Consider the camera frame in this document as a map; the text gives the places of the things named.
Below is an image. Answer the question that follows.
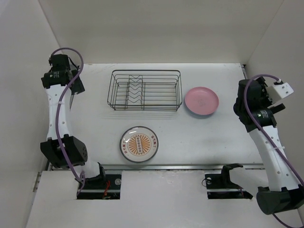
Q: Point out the dark wire dish rack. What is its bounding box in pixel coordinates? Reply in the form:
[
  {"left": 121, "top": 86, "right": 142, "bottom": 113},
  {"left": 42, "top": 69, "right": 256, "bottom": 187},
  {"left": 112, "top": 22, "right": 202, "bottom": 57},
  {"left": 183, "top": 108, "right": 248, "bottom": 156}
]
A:
[{"left": 107, "top": 69, "right": 183, "bottom": 111}]

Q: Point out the white plate orange sunburst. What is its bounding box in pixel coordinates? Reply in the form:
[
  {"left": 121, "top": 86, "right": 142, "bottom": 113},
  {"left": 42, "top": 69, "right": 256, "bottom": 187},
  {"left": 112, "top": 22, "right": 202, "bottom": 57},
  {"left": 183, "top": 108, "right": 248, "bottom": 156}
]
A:
[{"left": 119, "top": 126, "right": 159, "bottom": 163}]

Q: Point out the pink plastic plate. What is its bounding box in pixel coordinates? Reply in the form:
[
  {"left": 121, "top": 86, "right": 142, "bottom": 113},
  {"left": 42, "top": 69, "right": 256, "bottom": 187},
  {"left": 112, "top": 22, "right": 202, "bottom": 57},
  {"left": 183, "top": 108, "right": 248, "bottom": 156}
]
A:
[{"left": 184, "top": 86, "right": 219, "bottom": 114}]

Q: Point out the blue plastic plate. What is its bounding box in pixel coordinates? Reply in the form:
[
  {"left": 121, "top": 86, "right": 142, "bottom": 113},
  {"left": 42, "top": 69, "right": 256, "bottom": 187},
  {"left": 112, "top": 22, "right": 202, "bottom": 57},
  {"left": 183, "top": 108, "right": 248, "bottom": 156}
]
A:
[{"left": 184, "top": 105, "right": 214, "bottom": 119}]

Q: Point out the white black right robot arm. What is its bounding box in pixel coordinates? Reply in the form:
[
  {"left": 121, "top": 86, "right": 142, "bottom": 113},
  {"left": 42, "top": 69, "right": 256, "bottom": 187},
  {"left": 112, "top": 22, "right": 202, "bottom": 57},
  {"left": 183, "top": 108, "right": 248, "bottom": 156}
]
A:
[{"left": 220, "top": 76, "right": 304, "bottom": 215}]

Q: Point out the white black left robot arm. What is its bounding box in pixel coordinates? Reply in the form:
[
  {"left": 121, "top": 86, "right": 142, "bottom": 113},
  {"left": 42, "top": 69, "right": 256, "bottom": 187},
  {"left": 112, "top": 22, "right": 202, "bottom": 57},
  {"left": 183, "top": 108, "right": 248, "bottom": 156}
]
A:
[{"left": 40, "top": 54, "right": 106, "bottom": 189}]

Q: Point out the aluminium front rail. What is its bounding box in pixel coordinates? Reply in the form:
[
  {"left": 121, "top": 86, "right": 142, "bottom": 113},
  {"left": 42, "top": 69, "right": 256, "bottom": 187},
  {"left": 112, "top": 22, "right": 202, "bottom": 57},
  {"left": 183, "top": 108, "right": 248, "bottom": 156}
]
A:
[{"left": 47, "top": 162, "right": 266, "bottom": 171}]

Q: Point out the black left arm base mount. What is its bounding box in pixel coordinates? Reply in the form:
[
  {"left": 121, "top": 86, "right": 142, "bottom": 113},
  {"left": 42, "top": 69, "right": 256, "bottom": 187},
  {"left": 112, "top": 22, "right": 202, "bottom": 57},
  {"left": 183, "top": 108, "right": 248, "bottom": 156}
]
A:
[{"left": 76, "top": 173, "right": 122, "bottom": 200}]

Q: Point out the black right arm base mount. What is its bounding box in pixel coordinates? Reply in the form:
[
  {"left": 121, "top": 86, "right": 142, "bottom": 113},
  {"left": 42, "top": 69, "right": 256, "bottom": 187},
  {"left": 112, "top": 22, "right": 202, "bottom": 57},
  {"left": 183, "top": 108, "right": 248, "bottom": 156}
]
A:
[{"left": 202, "top": 173, "right": 253, "bottom": 200}]

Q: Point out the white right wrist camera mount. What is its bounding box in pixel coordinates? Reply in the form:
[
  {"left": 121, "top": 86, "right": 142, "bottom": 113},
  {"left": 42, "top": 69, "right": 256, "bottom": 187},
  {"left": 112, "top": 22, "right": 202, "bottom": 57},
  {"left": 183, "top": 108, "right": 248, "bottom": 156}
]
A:
[{"left": 266, "top": 82, "right": 294, "bottom": 104}]

